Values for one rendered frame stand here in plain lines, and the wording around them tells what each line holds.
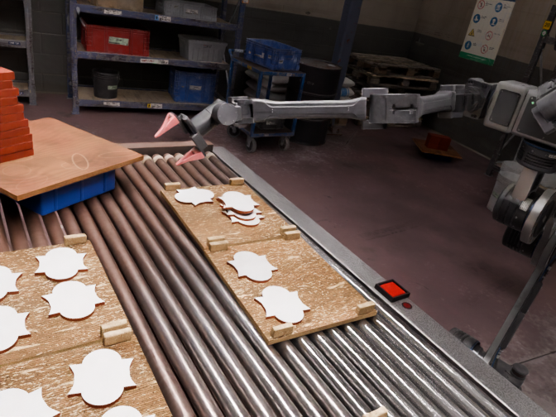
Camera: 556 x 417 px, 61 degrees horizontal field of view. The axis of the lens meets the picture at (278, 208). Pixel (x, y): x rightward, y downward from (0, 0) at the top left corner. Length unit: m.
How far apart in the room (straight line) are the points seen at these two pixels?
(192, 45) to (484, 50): 3.82
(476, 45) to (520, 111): 5.51
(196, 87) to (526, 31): 4.05
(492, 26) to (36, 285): 6.52
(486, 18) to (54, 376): 6.76
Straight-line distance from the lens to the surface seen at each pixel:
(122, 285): 1.32
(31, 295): 1.28
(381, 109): 1.31
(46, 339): 1.16
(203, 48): 5.79
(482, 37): 7.18
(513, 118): 1.74
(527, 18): 6.83
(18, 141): 1.73
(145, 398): 1.03
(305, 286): 1.37
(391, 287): 1.49
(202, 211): 1.66
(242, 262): 1.39
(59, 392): 1.05
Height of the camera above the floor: 1.72
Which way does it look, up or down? 26 degrees down
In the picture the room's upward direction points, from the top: 11 degrees clockwise
